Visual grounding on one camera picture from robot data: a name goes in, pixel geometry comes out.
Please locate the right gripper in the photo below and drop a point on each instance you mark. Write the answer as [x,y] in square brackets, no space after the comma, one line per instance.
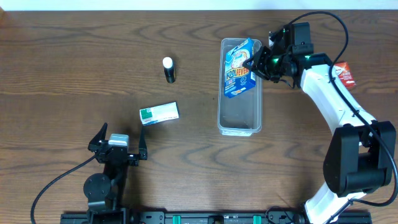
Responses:
[259,64]

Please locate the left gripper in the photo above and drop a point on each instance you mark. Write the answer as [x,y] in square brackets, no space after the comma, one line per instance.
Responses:
[132,160]

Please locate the blue Kool Fever box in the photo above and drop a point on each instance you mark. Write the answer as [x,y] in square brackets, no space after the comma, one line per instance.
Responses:
[238,79]

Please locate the green white medicine box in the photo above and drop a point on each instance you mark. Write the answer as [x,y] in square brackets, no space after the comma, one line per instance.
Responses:
[159,114]

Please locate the red small box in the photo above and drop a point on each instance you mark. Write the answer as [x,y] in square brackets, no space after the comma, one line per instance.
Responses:
[343,71]

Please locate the dark bottle white cap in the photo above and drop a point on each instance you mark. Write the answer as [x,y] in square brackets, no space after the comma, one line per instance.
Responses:
[169,69]

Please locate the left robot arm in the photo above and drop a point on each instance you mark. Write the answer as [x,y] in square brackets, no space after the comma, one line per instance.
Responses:
[104,191]

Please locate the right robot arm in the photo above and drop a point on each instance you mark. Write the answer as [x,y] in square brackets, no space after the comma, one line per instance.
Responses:
[360,157]

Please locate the clear plastic container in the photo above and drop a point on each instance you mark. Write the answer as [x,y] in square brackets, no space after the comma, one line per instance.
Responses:
[242,114]

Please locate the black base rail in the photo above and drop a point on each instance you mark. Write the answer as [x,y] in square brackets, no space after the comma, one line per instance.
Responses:
[275,216]

